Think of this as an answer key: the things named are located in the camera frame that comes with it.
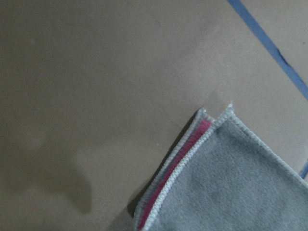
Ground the pink towel with grey edge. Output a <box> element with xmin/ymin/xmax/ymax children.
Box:
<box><xmin>133</xmin><ymin>106</ymin><xmax>308</xmax><ymax>231</ymax></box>

